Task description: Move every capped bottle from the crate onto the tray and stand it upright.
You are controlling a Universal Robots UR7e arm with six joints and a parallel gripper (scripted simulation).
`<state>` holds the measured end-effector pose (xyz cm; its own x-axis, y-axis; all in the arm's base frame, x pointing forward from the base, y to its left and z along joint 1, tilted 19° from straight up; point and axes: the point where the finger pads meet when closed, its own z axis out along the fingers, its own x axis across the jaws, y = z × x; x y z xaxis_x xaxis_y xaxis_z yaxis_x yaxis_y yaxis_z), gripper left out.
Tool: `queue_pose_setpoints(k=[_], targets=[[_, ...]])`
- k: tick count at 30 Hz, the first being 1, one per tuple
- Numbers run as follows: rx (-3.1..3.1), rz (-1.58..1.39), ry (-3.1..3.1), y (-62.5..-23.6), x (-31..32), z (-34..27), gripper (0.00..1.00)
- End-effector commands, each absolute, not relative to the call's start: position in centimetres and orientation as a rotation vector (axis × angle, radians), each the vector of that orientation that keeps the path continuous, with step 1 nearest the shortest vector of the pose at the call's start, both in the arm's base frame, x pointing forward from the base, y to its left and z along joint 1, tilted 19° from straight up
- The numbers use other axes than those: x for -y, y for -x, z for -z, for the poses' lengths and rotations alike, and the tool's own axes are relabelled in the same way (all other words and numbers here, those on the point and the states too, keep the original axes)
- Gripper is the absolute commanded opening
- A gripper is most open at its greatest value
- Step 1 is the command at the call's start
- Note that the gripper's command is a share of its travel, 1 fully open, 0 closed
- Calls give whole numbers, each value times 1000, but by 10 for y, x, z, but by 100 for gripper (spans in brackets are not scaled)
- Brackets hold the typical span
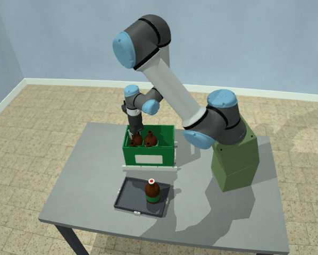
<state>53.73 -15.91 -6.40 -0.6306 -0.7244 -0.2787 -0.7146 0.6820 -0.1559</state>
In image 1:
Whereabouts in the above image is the green bottle crate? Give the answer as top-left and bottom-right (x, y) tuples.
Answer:
(122, 125), (174, 166)

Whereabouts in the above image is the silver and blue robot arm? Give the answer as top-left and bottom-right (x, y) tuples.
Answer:
(113, 14), (247, 149)

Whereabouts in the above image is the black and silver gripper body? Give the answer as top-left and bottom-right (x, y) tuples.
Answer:
(121, 100), (144, 134)

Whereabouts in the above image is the grey flat bar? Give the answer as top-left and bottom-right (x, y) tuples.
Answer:
(122, 141), (178, 215)

